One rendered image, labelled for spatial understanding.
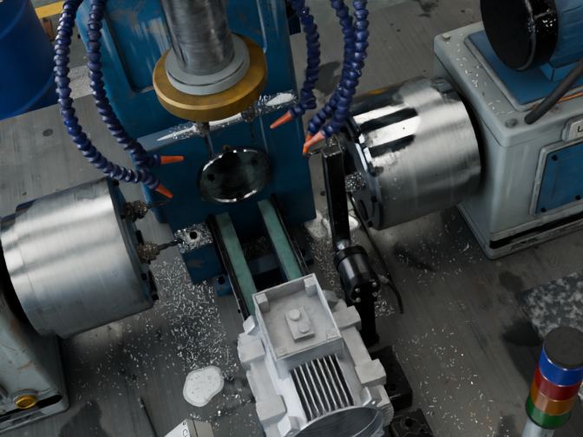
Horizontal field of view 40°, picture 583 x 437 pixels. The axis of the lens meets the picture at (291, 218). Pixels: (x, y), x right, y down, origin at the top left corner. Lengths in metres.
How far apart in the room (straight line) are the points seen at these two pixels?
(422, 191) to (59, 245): 0.62
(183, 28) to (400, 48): 1.00
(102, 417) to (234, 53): 0.73
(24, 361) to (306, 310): 0.51
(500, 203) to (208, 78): 0.60
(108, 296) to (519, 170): 0.74
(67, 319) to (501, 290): 0.81
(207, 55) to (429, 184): 0.46
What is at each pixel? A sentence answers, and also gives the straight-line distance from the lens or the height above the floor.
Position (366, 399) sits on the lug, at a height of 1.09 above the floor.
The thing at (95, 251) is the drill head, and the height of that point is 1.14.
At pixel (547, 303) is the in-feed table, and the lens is 1.46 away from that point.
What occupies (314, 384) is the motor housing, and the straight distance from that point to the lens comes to 1.15.
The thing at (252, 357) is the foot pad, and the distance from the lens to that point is 1.22.
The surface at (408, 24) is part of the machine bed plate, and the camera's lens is 2.14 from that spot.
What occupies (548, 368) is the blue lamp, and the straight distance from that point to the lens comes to 1.08.
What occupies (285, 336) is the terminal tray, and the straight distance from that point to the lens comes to 1.18.
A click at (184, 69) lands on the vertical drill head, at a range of 1.22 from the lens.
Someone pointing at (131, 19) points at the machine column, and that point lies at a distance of 1.41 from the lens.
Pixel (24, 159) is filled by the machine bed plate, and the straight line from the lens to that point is 2.03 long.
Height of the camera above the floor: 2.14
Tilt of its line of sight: 52 degrees down
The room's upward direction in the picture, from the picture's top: 11 degrees counter-clockwise
